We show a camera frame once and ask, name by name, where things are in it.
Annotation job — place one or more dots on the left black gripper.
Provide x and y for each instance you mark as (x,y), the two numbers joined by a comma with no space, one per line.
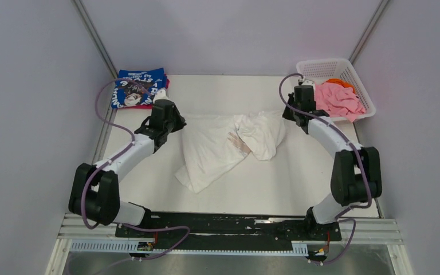
(181,121)

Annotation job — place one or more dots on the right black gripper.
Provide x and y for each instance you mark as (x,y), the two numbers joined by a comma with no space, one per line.
(287,115)

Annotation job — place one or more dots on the white printed t-shirt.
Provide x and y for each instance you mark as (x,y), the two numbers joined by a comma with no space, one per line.
(214,144)

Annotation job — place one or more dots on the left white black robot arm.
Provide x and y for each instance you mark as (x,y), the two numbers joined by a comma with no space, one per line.
(95,191)

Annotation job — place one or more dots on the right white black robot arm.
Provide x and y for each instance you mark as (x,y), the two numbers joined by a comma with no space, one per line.
(356,178)

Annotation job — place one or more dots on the white plastic basket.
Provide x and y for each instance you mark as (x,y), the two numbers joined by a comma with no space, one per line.
(322,70)

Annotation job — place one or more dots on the orange t-shirt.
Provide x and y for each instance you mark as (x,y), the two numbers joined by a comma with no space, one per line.
(341,83)

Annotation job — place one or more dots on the pink crumpled t-shirt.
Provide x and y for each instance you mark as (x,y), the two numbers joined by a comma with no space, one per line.
(338,101)

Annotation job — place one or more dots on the blue folded printed t-shirt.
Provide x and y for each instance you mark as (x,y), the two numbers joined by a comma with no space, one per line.
(123,88)

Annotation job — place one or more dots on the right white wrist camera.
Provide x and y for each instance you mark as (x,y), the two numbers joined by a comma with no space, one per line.
(307,82)

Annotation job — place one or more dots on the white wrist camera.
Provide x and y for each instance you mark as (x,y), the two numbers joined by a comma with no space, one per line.
(307,82)
(161,94)

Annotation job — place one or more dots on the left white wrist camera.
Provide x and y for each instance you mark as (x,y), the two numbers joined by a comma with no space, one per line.
(161,94)

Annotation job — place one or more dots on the right corner aluminium post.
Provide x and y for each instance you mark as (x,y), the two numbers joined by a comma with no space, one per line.
(370,27)

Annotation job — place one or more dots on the corner aluminium post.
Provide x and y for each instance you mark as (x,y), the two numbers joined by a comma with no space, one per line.
(370,27)
(94,35)

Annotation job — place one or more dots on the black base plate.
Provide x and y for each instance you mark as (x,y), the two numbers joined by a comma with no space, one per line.
(236,232)

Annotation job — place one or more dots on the white slotted cable duct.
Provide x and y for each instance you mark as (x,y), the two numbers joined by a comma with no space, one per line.
(88,245)

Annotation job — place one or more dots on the left corner aluminium post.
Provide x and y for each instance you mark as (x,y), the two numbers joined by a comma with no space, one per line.
(94,35)

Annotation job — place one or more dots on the aluminium frame rail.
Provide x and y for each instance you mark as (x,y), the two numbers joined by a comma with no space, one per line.
(369,231)

